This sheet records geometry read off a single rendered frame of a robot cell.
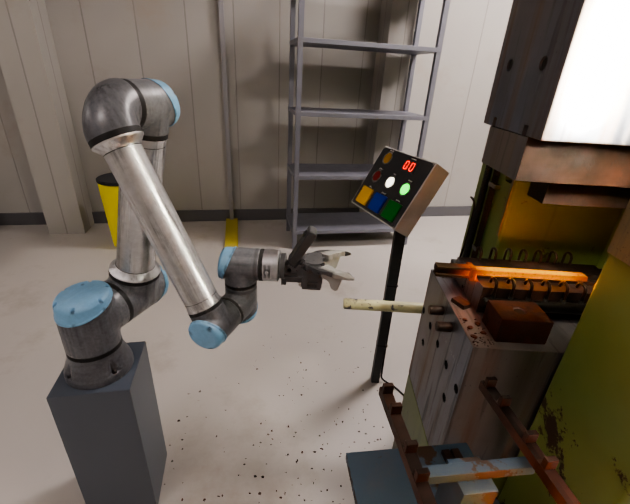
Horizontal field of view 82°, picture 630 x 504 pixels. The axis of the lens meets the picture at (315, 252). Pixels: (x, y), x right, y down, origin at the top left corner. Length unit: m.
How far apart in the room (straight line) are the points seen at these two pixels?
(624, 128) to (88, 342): 1.37
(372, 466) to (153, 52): 3.55
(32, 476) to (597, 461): 1.85
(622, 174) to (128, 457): 1.59
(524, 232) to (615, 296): 0.48
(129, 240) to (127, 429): 0.60
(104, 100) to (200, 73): 2.89
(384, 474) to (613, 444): 0.44
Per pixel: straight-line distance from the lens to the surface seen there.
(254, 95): 3.80
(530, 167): 0.95
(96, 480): 1.60
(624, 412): 0.91
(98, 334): 1.22
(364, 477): 0.94
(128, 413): 1.34
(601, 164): 1.03
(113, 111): 0.92
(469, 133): 4.58
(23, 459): 2.07
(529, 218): 1.31
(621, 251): 0.86
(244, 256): 0.99
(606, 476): 0.98
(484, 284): 1.05
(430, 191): 1.42
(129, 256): 1.21
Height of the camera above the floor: 1.46
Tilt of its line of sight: 26 degrees down
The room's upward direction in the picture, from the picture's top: 3 degrees clockwise
